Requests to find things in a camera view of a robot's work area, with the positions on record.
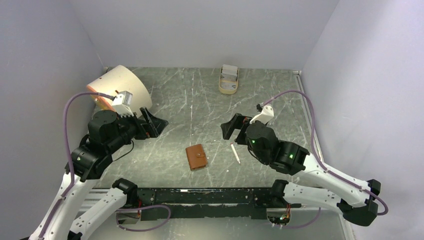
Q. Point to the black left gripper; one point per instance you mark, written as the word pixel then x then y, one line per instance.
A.
pixel 157 125

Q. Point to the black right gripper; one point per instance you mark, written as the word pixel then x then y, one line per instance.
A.
pixel 238 121

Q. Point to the brown leather card holder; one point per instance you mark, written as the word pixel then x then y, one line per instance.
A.
pixel 196 157

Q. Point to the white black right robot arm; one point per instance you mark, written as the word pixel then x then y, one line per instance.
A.
pixel 354 199

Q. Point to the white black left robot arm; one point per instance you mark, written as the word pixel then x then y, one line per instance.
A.
pixel 84 170

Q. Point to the beige card tray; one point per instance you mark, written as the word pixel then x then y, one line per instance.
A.
pixel 228 87

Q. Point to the white cards in tray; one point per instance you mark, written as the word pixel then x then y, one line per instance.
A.
pixel 229 73

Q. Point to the red capped white marker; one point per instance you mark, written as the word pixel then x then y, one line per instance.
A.
pixel 235 153

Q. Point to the beige cylindrical drum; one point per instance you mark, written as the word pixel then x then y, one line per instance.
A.
pixel 120 79

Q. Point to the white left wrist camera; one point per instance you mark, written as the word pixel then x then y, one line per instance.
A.
pixel 121 104

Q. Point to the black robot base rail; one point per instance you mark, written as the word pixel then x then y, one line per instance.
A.
pixel 191 203

